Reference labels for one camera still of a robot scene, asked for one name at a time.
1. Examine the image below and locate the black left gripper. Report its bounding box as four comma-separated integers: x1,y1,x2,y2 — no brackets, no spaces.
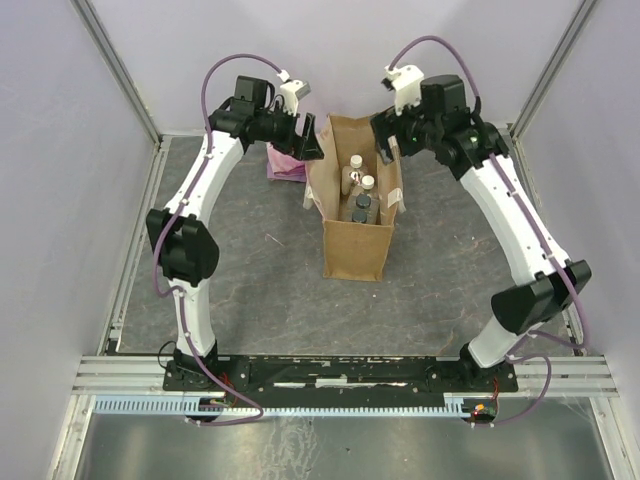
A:
254,101,324,162

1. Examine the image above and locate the square glass bottle yellow label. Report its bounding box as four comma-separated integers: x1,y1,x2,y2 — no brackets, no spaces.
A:
348,192,379,211

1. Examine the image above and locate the square glass bottle black label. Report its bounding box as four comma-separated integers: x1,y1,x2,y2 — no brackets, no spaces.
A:
341,207,377,225

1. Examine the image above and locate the beige canvas tote bag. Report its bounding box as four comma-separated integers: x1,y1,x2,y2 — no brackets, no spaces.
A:
303,114,405,282

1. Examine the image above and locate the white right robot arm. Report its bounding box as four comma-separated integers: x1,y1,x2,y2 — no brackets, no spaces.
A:
370,66,591,391

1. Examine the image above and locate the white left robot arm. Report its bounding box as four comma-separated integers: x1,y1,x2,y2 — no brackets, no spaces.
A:
146,73,324,390

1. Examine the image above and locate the pink printed tissue pack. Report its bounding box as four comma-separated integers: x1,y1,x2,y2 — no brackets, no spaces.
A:
266,143,306,183

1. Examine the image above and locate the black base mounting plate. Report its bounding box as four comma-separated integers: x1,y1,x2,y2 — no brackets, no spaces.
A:
163,354,518,407

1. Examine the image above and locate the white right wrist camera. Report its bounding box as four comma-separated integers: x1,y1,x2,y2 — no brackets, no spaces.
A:
383,65,424,116

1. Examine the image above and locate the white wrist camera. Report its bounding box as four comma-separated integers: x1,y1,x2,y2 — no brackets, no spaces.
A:
383,65,424,116
277,70,311,117

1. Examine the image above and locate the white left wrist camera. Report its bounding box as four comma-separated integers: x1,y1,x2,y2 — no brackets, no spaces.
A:
277,70,311,117

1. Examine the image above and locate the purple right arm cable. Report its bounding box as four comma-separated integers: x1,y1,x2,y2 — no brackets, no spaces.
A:
387,35,592,426

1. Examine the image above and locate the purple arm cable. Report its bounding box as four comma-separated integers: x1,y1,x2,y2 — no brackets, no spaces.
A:
387,35,592,426
149,53,289,426

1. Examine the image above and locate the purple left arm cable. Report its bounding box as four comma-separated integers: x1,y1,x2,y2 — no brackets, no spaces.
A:
149,53,289,426

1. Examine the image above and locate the aluminium frame post right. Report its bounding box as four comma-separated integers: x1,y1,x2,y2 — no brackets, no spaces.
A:
509,0,600,140

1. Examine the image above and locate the aluminium frame post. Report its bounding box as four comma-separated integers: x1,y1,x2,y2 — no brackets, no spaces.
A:
509,0,600,140
70,0,162,145

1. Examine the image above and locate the aluminium frame post left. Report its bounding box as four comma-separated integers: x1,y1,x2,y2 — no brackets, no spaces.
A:
70,0,162,145

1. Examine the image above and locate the aluminium frame rail front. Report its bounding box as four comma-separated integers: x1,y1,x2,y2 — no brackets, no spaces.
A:
72,356,618,398

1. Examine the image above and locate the light blue cable duct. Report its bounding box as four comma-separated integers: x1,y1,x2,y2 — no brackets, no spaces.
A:
94,395,498,419

